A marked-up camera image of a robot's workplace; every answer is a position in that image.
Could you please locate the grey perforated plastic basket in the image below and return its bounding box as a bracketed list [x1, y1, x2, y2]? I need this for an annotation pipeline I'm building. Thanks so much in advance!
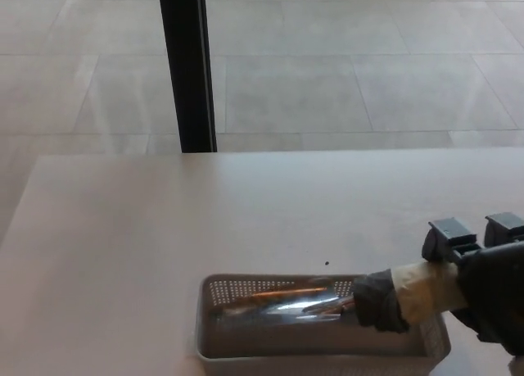
[195, 273, 452, 376]

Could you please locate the black vertical window frame post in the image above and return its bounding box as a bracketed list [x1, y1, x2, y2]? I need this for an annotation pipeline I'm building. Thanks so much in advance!
[157, 0, 219, 153]

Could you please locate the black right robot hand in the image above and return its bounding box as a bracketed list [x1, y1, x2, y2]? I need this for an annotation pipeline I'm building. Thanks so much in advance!
[421, 212, 524, 356]

